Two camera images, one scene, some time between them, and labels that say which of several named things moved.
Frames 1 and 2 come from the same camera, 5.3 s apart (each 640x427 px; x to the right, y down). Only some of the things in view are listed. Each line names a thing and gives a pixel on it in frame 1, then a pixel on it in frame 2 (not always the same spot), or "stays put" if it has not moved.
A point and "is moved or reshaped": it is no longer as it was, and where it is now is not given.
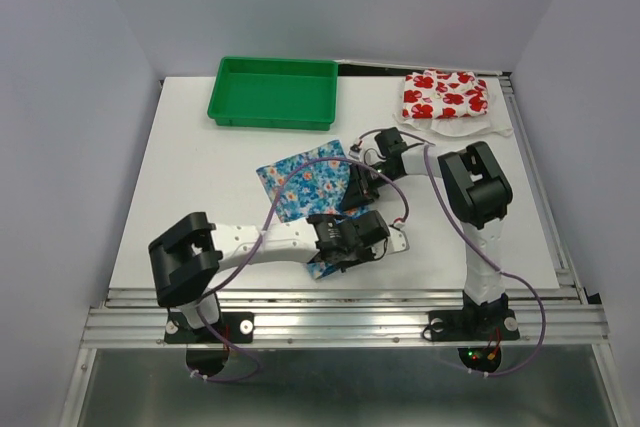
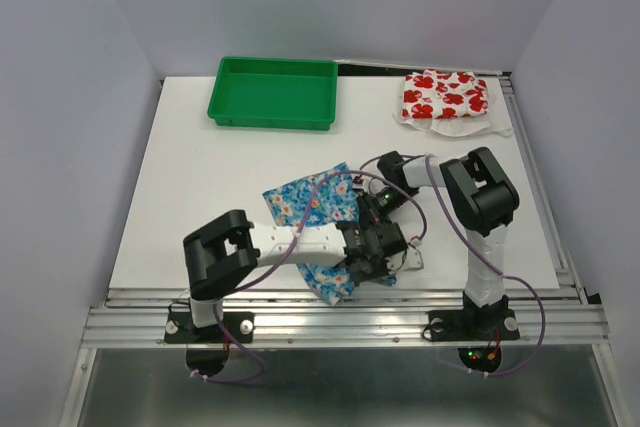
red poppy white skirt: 443,94 stays put
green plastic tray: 275,93 stays put
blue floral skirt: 310,185 is moved or reshaped
